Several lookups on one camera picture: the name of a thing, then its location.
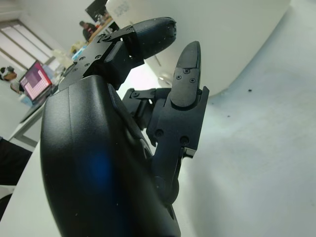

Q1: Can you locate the black monitor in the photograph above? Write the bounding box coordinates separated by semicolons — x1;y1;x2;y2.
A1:
84;0;109;22

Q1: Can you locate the person in dark clothes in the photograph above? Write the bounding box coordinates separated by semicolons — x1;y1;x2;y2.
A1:
79;21;97;42

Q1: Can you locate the white office desk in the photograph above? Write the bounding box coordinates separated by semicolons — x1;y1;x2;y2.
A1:
9;97;54;149

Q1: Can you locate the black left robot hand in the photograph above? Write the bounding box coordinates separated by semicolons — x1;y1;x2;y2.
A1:
40;16;210;237

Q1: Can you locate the laptop with pink screen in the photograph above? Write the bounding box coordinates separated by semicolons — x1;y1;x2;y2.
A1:
19;61;59;106

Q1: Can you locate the cream white toaster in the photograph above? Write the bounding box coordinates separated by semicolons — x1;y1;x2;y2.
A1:
106;0;290;96

